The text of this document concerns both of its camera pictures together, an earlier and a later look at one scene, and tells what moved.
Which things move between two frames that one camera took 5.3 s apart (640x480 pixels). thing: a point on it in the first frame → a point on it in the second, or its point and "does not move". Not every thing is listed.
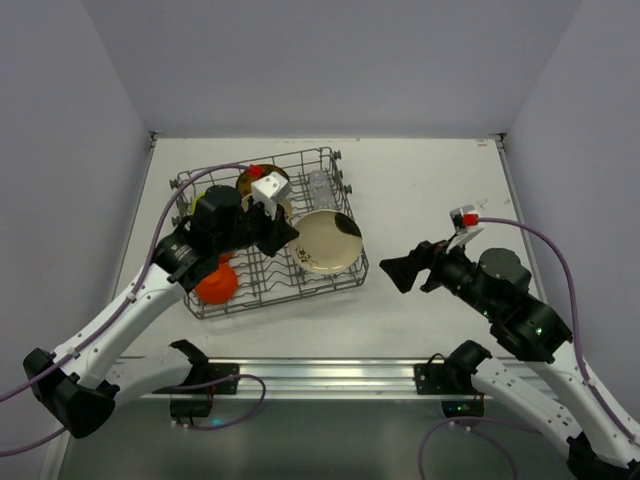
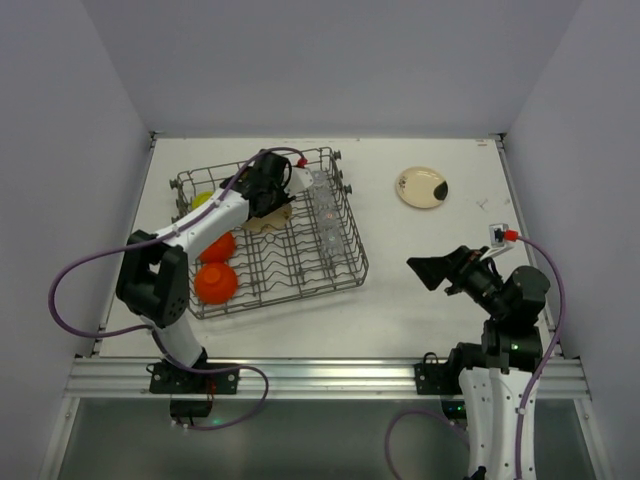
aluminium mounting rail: [160, 378] does not move
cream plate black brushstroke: [328, 242] → [422, 187]
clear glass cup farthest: [318, 178] does not move
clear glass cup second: [322, 192] does not move
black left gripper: [263, 226] → [273, 201]
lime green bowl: [194, 201] does not move
